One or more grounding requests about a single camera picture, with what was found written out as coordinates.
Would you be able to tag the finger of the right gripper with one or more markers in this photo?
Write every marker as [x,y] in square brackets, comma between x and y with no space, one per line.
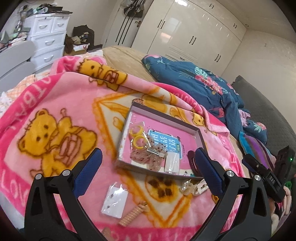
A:
[254,166]

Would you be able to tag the white drawer cabinet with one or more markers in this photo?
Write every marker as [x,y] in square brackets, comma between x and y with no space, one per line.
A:
[47,32]

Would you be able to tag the grey bed headboard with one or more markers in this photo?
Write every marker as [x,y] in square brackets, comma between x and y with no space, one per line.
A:
[276,132]

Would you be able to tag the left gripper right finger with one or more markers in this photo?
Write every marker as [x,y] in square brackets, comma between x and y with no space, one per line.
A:
[242,211]

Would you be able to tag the speckled bow hair clip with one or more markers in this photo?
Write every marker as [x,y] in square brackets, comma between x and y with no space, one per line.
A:
[145,150]

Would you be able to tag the blue floral quilt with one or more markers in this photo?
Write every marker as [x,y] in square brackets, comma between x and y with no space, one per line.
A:
[211,91]

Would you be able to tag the black bag on floor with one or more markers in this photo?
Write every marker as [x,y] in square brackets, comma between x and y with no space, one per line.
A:
[82,40]

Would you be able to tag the clear pearl hair clips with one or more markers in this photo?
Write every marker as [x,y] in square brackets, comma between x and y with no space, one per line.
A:
[187,188]

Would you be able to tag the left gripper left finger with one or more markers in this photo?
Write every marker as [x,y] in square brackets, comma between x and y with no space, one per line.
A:
[43,220]

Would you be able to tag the grey cardboard box tray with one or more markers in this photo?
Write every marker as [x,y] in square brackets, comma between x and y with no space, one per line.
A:
[159,141]

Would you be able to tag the maroon oval hair clip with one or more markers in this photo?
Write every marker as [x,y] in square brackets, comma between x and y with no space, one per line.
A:
[191,158]

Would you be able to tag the grey desk top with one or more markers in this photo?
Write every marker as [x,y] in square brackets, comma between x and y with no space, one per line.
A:
[16,64]

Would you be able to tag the hanging bags on door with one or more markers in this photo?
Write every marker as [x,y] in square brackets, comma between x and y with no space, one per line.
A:
[135,10]

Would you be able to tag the white earring card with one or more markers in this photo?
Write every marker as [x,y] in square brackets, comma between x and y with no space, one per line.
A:
[115,200]

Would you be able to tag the white wardrobe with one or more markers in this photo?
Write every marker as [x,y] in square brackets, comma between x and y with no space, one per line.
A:
[202,32]

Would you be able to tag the beige bed sheet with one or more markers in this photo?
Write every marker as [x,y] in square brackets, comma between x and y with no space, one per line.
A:
[127,60]

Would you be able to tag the striped colourful pillow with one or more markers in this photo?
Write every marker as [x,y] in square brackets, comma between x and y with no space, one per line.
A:
[259,151]

